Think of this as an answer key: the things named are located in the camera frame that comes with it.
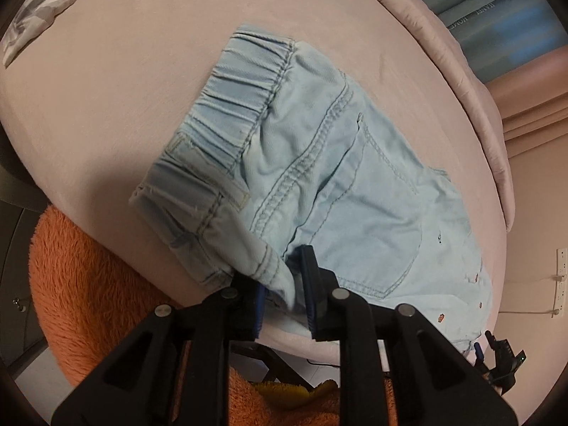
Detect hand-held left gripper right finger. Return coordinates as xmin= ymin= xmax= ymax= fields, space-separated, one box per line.
xmin=298 ymin=245 xmax=519 ymax=426

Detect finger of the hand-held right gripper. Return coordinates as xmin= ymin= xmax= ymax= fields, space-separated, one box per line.
xmin=473 ymin=331 xmax=504 ymax=367

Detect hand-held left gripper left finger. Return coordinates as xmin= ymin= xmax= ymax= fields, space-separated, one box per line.
xmin=51 ymin=271 xmax=267 ymax=426

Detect light blue denim pants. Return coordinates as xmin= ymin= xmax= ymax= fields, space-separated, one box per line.
xmin=129 ymin=24 xmax=494 ymax=356

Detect black chair base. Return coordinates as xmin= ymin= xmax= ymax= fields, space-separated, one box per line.
xmin=228 ymin=341 xmax=340 ymax=388

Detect yellow cloth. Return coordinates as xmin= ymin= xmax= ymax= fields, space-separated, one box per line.
xmin=252 ymin=379 xmax=339 ymax=404

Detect orange fluffy chair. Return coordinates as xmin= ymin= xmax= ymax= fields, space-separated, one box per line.
xmin=29 ymin=204 xmax=400 ymax=426

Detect pink curtain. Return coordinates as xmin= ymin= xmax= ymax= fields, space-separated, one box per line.
xmin=486 ymin=49 xmax=568 ymax=160

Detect dark grey cabinet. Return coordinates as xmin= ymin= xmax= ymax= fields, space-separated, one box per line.
xmin=0 ymin=142 xmax=50 ymax=367

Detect pink bed sheet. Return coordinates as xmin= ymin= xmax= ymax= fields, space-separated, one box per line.
xmin=0 ymin=0 xmax=511 ymax=360

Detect pink quilt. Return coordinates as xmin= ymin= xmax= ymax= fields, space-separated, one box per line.
xmin=333 ymin=0 xmax=518 ymax=232

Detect blue curtain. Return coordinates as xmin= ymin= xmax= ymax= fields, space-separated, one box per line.
xmin=404 ymin=0 xmax=561 ymax=84

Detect grey patterned cloth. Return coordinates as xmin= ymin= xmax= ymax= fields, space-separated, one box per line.
xmin=2 ymin=0 xmax=120 ymax=68

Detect white cable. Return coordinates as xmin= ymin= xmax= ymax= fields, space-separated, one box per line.
xmin=505 ymin=274 xmax=565 ymax=285
xmin=493 ymin=307 xmax=561 ymax=318

